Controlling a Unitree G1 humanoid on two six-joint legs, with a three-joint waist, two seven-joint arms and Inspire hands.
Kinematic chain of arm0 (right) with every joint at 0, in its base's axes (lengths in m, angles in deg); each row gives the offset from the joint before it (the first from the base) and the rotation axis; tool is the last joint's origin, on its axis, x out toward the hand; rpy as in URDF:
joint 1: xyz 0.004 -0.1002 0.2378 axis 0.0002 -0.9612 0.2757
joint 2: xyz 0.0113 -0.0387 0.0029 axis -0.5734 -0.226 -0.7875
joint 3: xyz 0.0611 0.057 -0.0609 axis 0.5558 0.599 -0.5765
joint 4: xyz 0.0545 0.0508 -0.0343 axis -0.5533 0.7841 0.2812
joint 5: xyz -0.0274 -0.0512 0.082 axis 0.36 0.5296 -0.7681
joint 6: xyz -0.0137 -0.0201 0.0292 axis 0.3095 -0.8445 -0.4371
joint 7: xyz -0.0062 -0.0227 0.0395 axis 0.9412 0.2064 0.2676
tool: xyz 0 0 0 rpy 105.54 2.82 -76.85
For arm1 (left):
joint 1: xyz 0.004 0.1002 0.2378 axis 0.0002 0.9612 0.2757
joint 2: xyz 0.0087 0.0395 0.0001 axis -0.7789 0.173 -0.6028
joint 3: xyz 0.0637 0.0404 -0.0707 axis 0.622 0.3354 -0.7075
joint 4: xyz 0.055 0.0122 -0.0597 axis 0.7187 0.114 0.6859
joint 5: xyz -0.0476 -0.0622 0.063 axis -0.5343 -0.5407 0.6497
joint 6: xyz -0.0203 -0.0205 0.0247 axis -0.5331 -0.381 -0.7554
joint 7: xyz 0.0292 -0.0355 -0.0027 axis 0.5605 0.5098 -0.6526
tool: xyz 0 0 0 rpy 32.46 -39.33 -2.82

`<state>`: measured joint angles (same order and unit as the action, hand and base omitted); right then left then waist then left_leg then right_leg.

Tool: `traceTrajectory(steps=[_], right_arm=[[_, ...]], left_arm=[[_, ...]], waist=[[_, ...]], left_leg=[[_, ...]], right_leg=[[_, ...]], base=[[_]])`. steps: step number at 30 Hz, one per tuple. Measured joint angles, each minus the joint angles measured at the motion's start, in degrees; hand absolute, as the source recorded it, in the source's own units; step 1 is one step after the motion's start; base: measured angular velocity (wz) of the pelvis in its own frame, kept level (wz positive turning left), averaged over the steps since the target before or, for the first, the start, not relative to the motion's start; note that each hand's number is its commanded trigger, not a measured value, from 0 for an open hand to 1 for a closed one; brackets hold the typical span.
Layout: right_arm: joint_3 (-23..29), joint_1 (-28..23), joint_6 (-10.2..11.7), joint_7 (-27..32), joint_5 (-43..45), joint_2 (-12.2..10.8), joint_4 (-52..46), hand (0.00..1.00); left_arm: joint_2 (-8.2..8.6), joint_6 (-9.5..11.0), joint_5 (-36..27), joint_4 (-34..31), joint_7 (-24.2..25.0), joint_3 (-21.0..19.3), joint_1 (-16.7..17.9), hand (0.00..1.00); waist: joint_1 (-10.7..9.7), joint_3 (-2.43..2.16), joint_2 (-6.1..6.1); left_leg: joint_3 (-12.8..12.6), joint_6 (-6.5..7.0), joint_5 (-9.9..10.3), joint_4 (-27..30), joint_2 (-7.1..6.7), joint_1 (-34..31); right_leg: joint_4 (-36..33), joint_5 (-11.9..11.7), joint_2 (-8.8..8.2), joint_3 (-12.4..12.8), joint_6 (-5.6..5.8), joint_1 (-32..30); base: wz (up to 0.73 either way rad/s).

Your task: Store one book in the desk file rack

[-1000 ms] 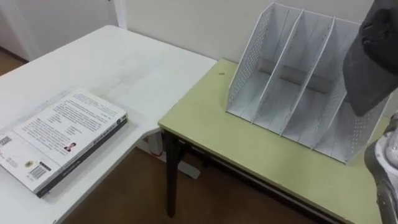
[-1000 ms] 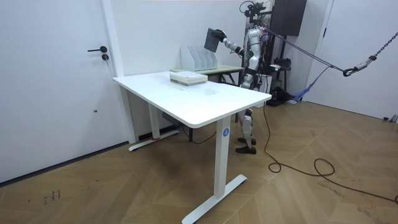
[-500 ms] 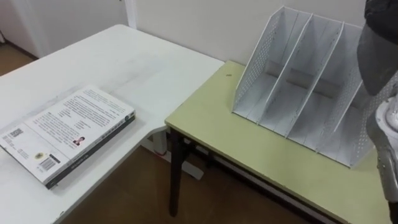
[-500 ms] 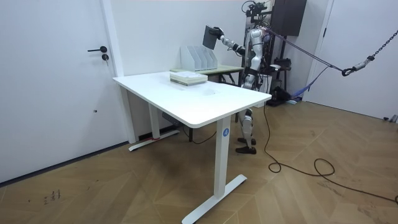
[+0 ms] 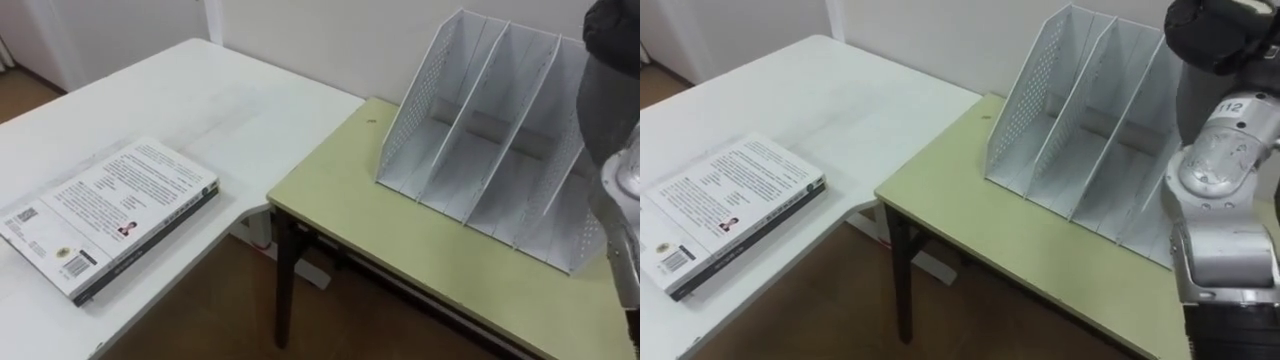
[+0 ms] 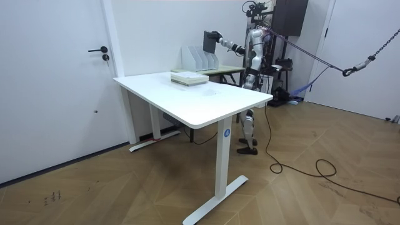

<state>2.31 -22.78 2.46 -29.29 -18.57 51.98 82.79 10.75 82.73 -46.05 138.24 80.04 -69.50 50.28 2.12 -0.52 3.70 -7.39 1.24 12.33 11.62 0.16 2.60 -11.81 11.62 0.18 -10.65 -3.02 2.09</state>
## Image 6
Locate white standing desk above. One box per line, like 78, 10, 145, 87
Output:
112, 71, 274, 225

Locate black wall cabinet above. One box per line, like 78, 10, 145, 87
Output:
271, 0, 309, 38

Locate pale green book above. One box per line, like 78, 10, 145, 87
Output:
171, 77, 209, 88

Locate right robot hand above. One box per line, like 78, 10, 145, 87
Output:
207, 30, 224, 44

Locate white file holder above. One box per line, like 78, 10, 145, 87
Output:
181, 45, 220, 73

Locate white book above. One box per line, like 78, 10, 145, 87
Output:
170, 71, 209, 83

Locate robot legs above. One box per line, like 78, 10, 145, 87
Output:
236, 71, 261, 156

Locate black desk control box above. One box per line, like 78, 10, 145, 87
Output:
162, 112, 186, 129

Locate plain white door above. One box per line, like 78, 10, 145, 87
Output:
304, 0, 400, 122

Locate black floor cable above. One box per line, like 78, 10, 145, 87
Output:
264, 102, 400, 206

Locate dark grey book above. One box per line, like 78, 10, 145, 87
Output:
202, 29, 218, 54

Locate black desk power cable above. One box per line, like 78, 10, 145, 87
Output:
182, 126, 219, 146

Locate white door with handle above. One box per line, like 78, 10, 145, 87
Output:
0, 0, 129, 186

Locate robot body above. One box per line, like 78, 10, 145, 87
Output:
241, 0, 274, 76

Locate black equipment stand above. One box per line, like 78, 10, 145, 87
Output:
267, 33, 295, 108

